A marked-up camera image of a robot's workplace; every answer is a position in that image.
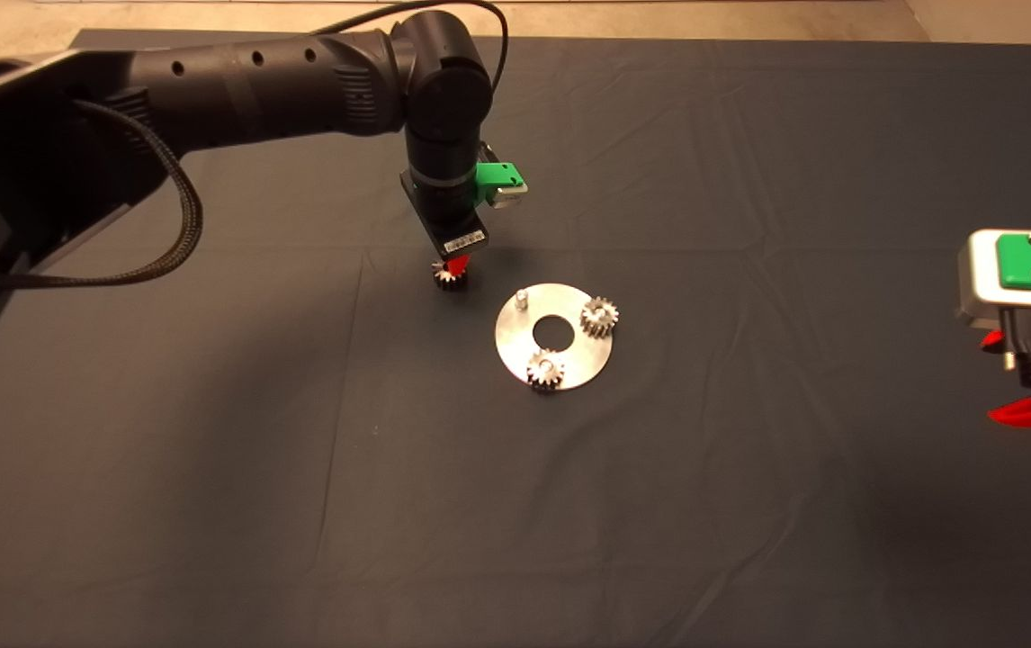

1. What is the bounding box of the green left camera mount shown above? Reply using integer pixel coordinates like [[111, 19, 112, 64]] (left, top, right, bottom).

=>
[[474, 161, 526, 207]]

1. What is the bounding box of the smooth black left camera cable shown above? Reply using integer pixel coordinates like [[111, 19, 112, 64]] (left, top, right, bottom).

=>
[[313, 0, 510, 181]]

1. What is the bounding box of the round metal carrier plate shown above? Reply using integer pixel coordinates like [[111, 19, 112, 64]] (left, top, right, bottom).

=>
[[494, 283, 615, 392]]

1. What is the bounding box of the long thick braided arm cable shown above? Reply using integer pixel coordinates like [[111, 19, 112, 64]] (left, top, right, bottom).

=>
[[0, 97, 205, 312]]

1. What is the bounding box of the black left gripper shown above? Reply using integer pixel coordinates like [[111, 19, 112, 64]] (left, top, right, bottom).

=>
[[399, 169, 490, 278]]

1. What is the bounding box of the dark grey table cloth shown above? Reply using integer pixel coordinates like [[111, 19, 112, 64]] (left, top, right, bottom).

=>
[[0, 29, 1031, 648]]

